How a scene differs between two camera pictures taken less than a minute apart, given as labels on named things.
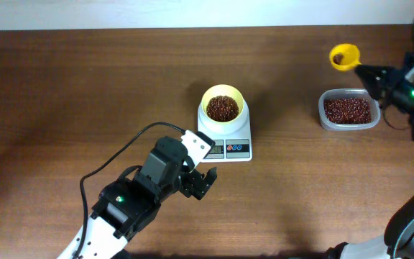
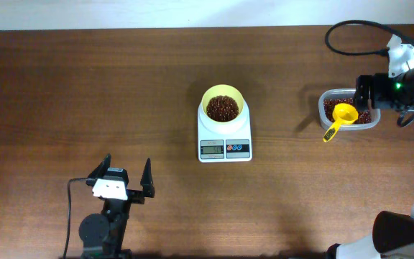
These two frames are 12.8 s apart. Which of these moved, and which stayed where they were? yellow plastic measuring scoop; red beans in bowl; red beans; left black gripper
Moved: left black gripper; yellow plastic measuring scoop
Stayed: red beans in bowl; red beans
